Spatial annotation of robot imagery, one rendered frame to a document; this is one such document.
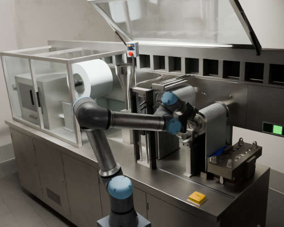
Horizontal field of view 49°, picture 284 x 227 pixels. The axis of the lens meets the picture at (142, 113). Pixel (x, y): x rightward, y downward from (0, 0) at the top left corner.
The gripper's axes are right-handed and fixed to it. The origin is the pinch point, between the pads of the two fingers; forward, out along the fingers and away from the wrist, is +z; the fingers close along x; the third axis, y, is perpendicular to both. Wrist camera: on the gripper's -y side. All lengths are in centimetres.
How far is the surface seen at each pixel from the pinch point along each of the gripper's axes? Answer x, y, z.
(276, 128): -33.4, 19.5, 30.9
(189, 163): 4.9, -19.8, 16.3
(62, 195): 129, -82, 40
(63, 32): 309, 107, 62
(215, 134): -4.3, 2.7, 17.2
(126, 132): 73, -12, 24
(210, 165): -9.9, -17.1, 15.0
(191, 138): 3.8, -6.1, 6.1
